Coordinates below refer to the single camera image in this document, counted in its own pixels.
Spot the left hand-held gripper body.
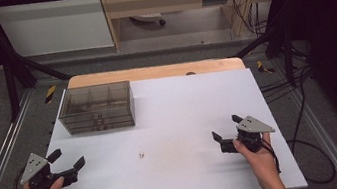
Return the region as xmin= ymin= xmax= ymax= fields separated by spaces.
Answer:
xmin=16 ymin=146 xmax=81 ymax=189

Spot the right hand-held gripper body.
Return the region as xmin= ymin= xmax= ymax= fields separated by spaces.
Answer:
xmin=216 ymin=111 xmax=279 ymax=159

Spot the smoky plastic divided drawer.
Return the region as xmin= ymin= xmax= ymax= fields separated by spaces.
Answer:
xmin=69 ymin=119 xmax=136 ymax=136

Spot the smoky plastic drawer box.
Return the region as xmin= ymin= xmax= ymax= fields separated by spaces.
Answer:
xmin=54 ymin=79 xmax=139 ymax=138

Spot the person's right hand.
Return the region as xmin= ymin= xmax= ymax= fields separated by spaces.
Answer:
xmin=232 ymin=130 xmax=282 ymax=181

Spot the yellow black tape strip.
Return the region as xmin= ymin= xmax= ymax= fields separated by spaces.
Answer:
xmin=256 ymin=58 xmax=276 ymax=76
xmin=42 ymin=84 xmax=59 ymax=105

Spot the light wooden table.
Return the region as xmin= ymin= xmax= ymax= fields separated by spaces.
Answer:
xmin=66 ymin=50 xmax=247 ymax=96

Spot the white cabinet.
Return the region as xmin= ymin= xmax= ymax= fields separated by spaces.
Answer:
xmin=0 ymin=0 xmax=116 ymax=64

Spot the office chair base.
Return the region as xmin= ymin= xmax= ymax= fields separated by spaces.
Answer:
xmin=129 ymin=10 xmax=167 ymax=32

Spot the light wooden desk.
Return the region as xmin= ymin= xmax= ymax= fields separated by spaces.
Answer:
xmin=98 ymin=0 xmax=293 ymax=55

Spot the black floor cable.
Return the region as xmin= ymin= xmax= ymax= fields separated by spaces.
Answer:
xmin=251 ymin=36 xmax=337 ymax=189

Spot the bundle of hanging cables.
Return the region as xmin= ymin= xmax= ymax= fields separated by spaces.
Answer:
xmin=215 ymin=0 xmax=278 ymax=42

